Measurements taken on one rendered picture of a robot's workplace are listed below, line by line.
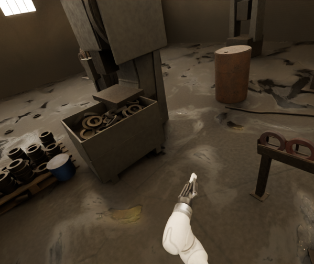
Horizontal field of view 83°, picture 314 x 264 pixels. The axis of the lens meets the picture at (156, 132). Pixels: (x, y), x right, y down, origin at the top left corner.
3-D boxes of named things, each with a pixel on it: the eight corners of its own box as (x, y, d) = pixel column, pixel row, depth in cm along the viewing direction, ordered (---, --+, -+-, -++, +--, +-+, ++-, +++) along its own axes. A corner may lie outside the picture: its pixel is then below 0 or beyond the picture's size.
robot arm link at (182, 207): (194, 222, 84) (196, 211, 88) (181, 209, 82) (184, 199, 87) (180, 224, 90) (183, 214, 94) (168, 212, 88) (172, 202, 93)
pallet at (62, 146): (64, 146, 322) (51, 125, 298) (79, 166, 266) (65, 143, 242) (-15, 188, 266) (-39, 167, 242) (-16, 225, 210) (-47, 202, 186)
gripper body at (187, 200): (182, 213, 94) (187, 199, 101) (195, 210, 88) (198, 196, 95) (173, 204, 92) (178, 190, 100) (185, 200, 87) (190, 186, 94)
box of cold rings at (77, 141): (136, 129, 321) (123, 87, 278) (168, 146, 263) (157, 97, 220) (83, 161, 274) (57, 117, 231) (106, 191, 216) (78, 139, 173)
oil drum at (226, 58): (227, 88, 386) (228, 44, 337) (253, 94, 343) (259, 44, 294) (208, 99, 362) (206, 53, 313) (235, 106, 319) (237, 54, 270)
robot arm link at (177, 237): (166, 210, 87) (177, 227, 91) (153, 241, 75) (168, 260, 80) (186, 210, 81) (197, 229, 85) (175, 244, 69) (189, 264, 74)
